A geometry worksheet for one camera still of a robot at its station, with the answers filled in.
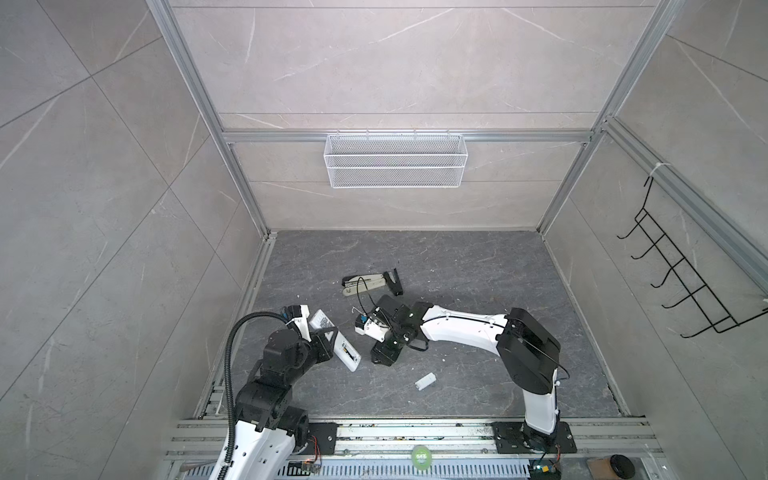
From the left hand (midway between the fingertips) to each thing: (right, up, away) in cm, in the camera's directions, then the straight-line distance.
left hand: (335, 324), depth 75 cm
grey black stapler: (+6, +8, +27) cm, 29 cm away
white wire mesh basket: (+16, +50, +23) cm, 57 cm away
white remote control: (+3, -7, -1) cm, 8 cm away
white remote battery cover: (+24, -18, +8) cm, 31 cm away
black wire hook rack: (+81, +10, -11) cm, 82 cm away
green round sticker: (+22, -32, -3) cm, 39 cm away
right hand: (+11, -10, +11) cm, 18 cm away
